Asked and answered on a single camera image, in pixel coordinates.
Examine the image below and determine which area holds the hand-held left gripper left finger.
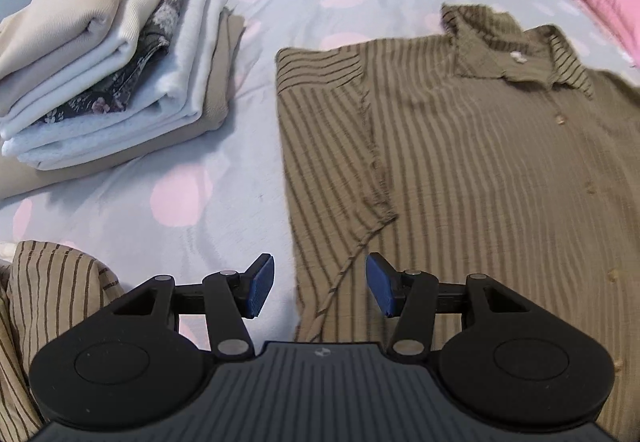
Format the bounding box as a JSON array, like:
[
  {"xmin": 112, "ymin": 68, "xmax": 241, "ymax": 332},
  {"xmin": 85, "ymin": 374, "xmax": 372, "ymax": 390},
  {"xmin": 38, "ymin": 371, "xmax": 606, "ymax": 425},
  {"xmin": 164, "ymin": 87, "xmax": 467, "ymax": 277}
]
[{"xmin": 107, "ymin": 253, "xmax": 276, "ymax": 358}]

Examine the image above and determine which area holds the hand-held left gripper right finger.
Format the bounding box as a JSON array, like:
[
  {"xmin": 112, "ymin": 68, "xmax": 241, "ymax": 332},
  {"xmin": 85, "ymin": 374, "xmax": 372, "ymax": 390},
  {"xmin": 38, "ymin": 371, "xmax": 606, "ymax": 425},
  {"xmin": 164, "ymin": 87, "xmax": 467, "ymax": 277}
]
[{"xmin": 366, "ymin": 252, "xmax": 533, "ymax": 358}]

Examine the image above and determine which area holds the striped brown shirt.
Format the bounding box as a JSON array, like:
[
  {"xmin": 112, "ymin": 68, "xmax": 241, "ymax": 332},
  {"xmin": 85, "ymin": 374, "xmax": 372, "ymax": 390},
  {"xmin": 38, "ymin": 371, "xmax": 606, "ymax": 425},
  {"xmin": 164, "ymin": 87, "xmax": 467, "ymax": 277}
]
[{"xmin": 275, "ymin": 4, "xmax": 640, "ymax": 442}]

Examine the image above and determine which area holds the stack of folded clothes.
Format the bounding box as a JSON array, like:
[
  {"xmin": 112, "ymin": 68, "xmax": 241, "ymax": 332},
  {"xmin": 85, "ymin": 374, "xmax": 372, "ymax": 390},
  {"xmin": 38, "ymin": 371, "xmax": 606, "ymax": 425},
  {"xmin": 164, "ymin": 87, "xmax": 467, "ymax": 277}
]
[{"xmin": 0, "ymin": 0, "xmax": 232, "ymax": 171}]

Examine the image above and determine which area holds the tan folded garment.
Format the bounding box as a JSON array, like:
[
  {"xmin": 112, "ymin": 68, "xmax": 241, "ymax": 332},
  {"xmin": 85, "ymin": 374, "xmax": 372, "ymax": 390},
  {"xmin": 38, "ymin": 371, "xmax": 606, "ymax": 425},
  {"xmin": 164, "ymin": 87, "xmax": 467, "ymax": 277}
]
[{"xmin": 0, "ymin": 6, "xmax": 247, "ymax": 203}]

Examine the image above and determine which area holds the striped tan cloth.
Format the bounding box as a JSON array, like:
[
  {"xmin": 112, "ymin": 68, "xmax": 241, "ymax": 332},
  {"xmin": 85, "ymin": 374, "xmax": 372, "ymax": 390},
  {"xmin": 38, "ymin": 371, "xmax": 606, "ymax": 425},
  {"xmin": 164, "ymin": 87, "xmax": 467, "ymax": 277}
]
[{"xmin": 0, "ymin": 239, "xmax": 126, "ymax": 442}]

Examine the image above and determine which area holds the dark floral folded garment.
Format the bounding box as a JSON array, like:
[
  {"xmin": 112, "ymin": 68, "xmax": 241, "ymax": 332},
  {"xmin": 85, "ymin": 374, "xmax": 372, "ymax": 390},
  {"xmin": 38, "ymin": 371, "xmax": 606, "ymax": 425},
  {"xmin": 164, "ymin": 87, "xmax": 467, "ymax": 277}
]
[{"xmin": 34, "ymin": 0, "xmax": 197, "ymax": 125}]

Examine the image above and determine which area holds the beige folded garment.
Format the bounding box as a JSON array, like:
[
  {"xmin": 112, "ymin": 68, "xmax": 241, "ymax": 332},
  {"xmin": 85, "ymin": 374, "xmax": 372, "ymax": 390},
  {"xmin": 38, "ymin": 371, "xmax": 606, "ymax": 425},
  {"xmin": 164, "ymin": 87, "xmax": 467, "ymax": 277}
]
[{"xmin": 0, "ymin": 0, "xmax": 187, "ymax": 119}]

